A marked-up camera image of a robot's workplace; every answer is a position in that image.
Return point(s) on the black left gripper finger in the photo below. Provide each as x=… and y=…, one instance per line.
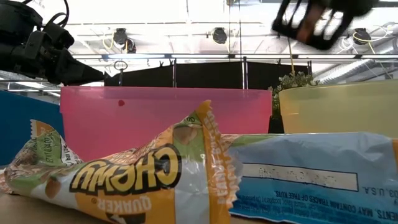
x=74, y=65
x=74, y=79

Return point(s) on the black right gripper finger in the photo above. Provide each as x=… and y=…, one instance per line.
x=323, y=45
x=280, y=28

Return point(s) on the orange Chewy granola bar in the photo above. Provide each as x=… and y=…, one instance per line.
x=124, y=177

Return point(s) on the blue granola bar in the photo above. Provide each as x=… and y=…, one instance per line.
x=311, y=155

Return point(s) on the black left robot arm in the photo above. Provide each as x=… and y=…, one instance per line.
x=15, y=15

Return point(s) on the black ceiling spotlight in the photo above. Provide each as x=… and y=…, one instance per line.
x=219, y=35
x=130, y=46
x=120, y=35
x=361, y=35

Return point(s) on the yellow plastic bin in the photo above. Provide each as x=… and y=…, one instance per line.
x=342, y=109

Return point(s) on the blue rectangular mat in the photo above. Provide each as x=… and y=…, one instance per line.
x=25, y=130

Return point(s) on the pink plastic bin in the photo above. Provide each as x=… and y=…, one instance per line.
x=140, y=118

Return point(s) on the black partition curtain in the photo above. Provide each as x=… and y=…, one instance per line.
x=202, y=76

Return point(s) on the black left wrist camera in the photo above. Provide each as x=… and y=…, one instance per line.
x=59, y=34

